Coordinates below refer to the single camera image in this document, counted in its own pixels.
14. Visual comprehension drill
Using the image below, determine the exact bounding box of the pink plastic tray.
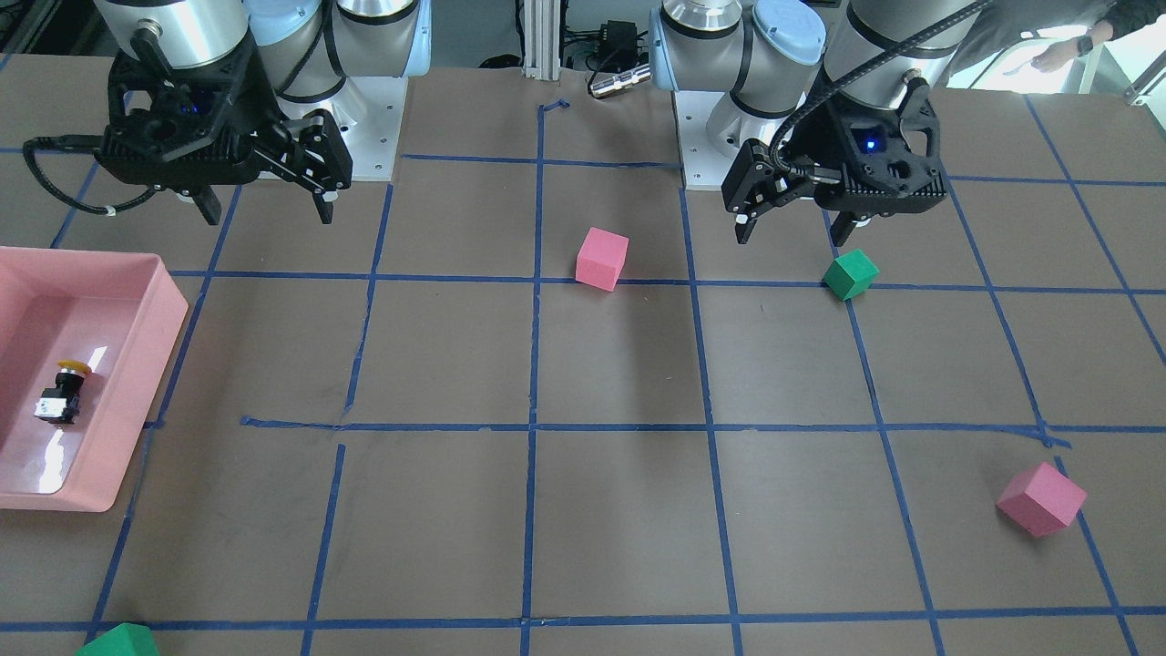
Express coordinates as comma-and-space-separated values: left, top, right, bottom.
1, 248, 188, 512

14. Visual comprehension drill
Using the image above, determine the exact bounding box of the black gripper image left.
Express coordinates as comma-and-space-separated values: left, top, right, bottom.
94, 28, 353, 227

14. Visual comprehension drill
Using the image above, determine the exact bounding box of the green foam cube bottom edge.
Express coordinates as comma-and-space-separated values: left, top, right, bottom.
75, 622, 160, 656

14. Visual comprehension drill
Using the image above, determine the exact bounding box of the yellow push button switch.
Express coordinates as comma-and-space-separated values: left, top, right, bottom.
34, 360, 92, 425

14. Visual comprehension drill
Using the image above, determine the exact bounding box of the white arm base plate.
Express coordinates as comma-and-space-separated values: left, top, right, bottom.
279, 77, 410, 181
673, 90, 773, 191

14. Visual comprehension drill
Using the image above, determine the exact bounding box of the pink foam cube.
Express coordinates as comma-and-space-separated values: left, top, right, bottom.
574, 227, 628, 292
996, 463, 1088, 538

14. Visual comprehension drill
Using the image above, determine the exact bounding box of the black cable image left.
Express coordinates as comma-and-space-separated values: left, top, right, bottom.
21, 134, 159, 217

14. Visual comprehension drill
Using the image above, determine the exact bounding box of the black power adapter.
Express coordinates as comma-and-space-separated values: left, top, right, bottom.
596, 20, 639, 66

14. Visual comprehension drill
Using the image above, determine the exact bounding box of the pink foam cube centre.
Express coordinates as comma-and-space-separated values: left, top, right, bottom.
574, 227, 628, 292

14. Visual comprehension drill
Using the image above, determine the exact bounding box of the aluminium profile post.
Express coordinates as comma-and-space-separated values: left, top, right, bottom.
521, 0, 562, 82

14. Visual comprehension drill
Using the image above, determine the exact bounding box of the person's hand with watch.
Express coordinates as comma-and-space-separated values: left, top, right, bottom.
1031, 37, 1081, 75

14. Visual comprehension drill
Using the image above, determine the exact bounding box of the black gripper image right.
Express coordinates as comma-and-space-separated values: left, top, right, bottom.
721, 77, 946, 248

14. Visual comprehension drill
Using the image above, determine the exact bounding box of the black braided cable image right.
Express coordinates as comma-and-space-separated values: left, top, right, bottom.
770, 1, 991, 168

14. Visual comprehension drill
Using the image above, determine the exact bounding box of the silver cylindrical connector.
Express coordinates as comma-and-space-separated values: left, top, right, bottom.
588, 64, 652, 100

